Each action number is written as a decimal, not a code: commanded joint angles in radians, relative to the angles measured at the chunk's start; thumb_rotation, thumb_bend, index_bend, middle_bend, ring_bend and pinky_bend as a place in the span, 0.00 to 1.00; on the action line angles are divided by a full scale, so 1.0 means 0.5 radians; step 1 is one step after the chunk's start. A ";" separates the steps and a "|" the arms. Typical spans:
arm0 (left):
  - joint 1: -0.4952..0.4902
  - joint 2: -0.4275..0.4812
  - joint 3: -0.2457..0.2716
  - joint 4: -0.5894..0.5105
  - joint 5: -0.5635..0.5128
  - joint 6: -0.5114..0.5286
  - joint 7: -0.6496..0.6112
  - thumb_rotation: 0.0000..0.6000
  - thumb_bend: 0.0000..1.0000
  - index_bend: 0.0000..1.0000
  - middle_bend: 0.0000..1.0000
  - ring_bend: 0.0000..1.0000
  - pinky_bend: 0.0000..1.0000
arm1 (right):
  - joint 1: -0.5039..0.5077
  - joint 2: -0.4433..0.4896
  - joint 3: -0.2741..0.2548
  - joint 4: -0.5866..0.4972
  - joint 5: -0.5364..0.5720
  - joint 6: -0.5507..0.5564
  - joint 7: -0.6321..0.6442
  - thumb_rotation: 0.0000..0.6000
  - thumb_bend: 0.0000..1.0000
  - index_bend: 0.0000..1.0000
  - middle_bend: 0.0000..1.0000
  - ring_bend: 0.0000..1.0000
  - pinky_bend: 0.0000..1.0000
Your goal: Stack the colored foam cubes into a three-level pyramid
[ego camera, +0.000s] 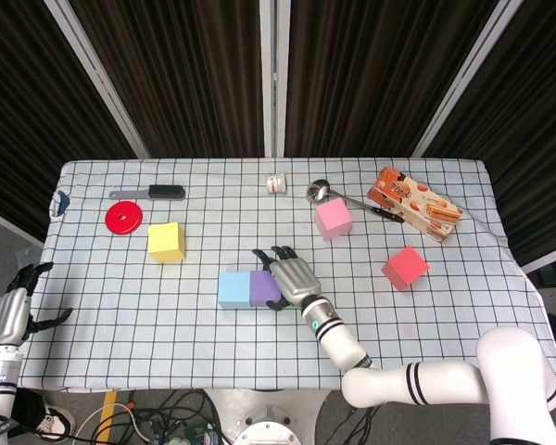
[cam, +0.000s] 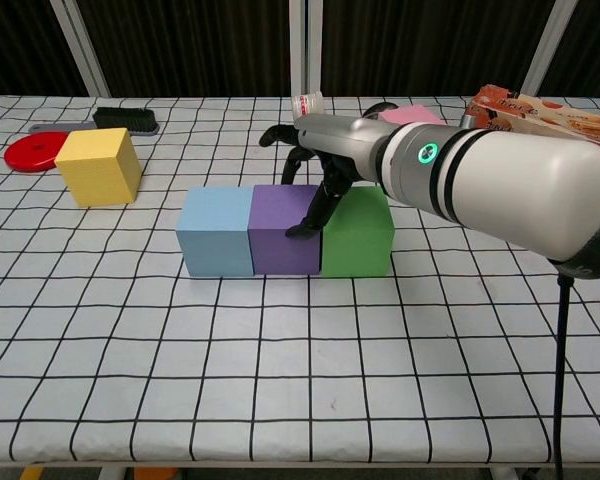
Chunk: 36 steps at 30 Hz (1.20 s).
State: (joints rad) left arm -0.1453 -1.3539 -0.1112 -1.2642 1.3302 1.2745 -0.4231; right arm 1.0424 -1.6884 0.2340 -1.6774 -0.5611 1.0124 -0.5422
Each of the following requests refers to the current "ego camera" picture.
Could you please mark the white floor frame bar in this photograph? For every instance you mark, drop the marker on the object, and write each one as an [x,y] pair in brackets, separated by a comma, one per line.
[549,261]

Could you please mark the small white jar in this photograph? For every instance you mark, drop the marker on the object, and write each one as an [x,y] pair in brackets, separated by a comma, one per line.
[276,183]

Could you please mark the orange biscuit box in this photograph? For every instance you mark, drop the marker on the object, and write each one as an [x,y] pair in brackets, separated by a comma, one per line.
[412,204]

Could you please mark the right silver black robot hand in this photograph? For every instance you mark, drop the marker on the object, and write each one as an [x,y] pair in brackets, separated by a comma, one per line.
[296,280]

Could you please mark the yellow floor tape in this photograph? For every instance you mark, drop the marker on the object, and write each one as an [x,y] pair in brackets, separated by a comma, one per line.
[105,417]

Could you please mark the white slanted frame post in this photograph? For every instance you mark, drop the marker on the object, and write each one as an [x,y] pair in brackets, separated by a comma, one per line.
[97,79]
[468,74]

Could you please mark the blue foam cube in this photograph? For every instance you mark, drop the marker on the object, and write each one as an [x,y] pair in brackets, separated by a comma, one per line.
[234,289]

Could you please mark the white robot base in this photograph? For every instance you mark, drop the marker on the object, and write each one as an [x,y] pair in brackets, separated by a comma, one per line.
[269,426]

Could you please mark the purple foam cube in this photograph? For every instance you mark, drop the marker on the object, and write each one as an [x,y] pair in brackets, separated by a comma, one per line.
[263,292]

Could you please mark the red foam cube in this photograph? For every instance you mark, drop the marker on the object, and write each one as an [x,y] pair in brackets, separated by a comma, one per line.
[405,266]

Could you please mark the red round plastic disc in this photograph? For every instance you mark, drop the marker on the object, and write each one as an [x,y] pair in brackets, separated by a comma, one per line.
[120,225]

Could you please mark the yellow foam cube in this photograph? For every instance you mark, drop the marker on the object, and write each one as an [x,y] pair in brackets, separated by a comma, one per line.
[167,241]

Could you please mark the white upright frame post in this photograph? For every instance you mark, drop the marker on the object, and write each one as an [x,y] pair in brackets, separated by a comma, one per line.
[269,69]

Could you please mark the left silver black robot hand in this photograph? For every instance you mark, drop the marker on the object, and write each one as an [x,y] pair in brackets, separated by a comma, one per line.
[9,317]

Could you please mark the green foam cube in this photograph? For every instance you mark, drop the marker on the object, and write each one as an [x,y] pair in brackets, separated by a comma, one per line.
[294,308]

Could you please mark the blue table clip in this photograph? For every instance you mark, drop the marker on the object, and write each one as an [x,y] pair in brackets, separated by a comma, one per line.
[64,201]

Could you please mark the white black grid tablecloth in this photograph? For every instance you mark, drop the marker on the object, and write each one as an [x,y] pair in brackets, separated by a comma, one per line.
[167,347]

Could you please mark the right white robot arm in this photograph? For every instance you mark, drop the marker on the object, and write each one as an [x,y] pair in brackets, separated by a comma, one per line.
[333,334]

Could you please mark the white black sneaker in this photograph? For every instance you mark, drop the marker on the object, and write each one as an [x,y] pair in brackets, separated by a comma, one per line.
[58,422]

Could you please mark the pink foam cube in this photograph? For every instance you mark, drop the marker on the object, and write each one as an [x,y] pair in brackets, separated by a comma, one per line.
[332,218]

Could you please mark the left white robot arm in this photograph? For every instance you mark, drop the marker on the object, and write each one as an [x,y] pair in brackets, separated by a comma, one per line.
[0,380]

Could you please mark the black pleated curtain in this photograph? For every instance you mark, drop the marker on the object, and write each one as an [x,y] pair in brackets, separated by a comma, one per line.
[190,69]

